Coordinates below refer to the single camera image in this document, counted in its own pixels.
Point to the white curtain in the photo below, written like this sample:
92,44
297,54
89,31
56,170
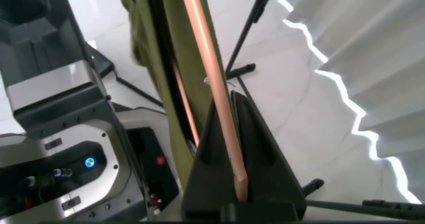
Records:
382,51

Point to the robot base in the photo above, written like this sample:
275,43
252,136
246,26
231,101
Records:
66,134

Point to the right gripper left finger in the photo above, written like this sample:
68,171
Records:
206,171

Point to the green printed shirt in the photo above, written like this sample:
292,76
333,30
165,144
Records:
181,34

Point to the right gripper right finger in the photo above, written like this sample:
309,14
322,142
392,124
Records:
269,171

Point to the pink clothes hanger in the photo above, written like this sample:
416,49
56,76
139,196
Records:
208,67

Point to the black clothes rack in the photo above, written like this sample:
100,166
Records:
252,18

